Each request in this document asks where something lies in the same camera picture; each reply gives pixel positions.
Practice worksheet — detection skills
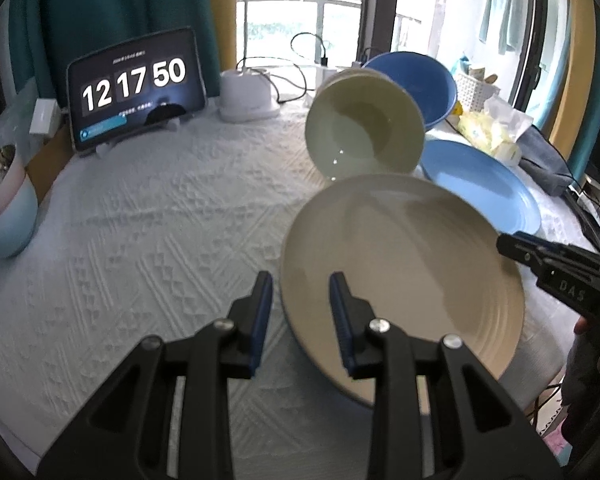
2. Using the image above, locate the yellow tissue pack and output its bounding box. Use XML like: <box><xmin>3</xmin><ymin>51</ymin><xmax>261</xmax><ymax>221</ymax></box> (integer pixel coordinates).
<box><xmin>457</xmin><ymin>95</ymin><xmax>533</xmax><ymax>167</ymax></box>

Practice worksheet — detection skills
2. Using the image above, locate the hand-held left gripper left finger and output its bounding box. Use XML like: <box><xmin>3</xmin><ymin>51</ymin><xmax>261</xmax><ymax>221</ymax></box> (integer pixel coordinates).
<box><xmin>36</xmin><ymin>270</ymin><xmax>276</xmax><ymax>480</ymax></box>

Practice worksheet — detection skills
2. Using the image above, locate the pink strawberry bowl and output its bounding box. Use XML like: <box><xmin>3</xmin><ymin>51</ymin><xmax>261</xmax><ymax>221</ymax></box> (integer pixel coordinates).
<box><xmin>0</xmin><ymin>142</ymin><xmax>38</xmax><ymax>259</ymax></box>

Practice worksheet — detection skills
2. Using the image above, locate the black lamp cable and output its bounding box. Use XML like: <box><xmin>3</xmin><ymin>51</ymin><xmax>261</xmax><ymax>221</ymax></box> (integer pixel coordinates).
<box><xmin>236</xmin><ymin>57</ymin><xmax>282</xmax><ymax>105</ymax></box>

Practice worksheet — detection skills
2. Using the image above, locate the white plastic basket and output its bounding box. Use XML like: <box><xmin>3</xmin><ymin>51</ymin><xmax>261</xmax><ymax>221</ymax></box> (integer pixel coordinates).
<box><xmin>452</xmin><ymin>71</ymin><xmax>501</xmax><ymax>113</ymax></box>

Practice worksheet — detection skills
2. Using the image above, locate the hanging light blue towel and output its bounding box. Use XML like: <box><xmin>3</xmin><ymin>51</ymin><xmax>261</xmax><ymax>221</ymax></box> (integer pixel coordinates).
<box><xmin>479</xmin><ymin>0</ymin><xmax>528</xmax><ymax>56</ymax></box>

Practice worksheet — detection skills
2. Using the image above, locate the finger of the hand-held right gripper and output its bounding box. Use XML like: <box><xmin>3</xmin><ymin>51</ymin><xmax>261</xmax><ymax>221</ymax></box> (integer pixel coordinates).
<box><xmin>515</xmin><ymin>231</ymin><xmax>600</xmax><ymax>273</ymax></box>
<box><xmin>496</xmin><ymin>233</ymin><xmax>556</xmax><ymax>281</ymax></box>

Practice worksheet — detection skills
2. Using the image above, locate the cream bowl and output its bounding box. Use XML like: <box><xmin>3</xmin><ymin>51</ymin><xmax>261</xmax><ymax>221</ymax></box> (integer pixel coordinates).
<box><xmin>304</xmin><ymin>72</ymin><xmax>426</xmax><ymax>181</ymax></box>

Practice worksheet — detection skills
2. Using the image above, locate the person's right hand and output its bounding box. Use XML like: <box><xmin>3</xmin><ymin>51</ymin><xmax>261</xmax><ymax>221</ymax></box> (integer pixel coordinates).
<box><xmin>572</xmin><ymin>317</ymin><xmax>600</xmax><ymax>381</ymax></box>

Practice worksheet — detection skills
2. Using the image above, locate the balcony railing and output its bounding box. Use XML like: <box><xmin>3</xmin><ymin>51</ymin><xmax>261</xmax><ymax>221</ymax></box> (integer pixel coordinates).
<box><xmin>237</xmin><ymin>0</ymin><xmax>421</xmax><ymax>48</ymax></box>

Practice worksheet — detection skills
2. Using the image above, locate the dark window frame post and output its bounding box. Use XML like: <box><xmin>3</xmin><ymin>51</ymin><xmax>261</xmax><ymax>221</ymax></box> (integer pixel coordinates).
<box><xmin>365</xmin><ymin>0</ymin><xmax>398</xmax><ymax>58</ymax></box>

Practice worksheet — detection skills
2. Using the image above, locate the blue bowl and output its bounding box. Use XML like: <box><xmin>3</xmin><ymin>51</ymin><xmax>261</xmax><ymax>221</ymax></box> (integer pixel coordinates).
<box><xmin>362</xmin><ymin>51</ymin><xmax>457</xmax><ymax>131</ymax></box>

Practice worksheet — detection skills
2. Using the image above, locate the black charger cable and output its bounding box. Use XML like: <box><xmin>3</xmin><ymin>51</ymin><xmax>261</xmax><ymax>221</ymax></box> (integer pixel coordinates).
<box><xmin>290</xmin><ymin>32</ymin><xmax>331</xmax><ymax>106</ymax></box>

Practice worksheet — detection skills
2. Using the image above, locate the cream plate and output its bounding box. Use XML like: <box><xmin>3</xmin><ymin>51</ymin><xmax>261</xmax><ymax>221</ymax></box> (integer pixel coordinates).
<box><xmin>280</xmin><ymin>174</ymin><xmax>526</xmax><ymax>407</ymax></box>

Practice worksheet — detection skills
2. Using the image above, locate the teal curtain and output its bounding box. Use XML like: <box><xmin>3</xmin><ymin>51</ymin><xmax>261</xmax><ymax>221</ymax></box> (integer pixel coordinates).
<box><xmin>7</xmin><ymin>0</ymin><xmax>221</xmax><ymax>106</ymax></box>

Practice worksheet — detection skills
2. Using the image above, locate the black tablet showing clock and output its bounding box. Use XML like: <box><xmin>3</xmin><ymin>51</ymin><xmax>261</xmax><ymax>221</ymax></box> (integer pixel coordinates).
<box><xmin>66</xmin><ymin>27</ymin><xmax>207</xmax><ymax>152</ymax></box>

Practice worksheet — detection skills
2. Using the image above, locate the grey pouch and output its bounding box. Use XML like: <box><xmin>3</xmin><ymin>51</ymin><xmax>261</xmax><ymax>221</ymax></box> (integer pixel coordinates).
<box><xmin>517</xmin><ymin>127</ymin><xmax>577</xmax><ymax>196</ymax></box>

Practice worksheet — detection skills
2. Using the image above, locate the white desk lamp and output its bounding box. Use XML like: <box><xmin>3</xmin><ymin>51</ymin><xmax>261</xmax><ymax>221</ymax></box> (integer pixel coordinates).
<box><xmin>219</xmin><ymin>0</ymin><xmax>281</xmax><ymax>123</ymax></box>

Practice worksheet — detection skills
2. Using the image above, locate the white tablet stand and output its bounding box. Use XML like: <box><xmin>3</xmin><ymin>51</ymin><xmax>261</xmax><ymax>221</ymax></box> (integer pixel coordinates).
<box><xmin>80</xmin><ymin>115</ymin><xmax>191</xmax><ymax>159</ymax></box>

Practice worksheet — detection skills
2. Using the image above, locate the blue plate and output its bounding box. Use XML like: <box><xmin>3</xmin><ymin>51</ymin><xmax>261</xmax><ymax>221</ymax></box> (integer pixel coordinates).
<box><xmin>420</xmin><ymin>139</ymin><xmax>542</xmax><ymax>236</ymax></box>

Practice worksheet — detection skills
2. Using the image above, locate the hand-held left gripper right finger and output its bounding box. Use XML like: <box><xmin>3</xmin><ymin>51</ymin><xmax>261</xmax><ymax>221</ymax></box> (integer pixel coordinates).
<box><xmin>328</xmin><ymin>271</ymin><xmax>576</xmax><ymax>480</ymax></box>

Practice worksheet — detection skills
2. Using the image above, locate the yellow curtain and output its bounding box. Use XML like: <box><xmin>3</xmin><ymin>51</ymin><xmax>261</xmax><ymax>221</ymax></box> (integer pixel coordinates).
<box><xmin>207</xmin><ymin>0</ymin><xmax>238</xmax><ymax>71</ymax></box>

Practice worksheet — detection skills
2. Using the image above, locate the small white box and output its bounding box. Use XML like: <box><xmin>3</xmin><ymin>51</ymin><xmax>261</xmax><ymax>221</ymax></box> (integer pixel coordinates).
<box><xmin>30</xmin><ymin>99</ymin><xmax>58</xmax><ymax>136</ymax></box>

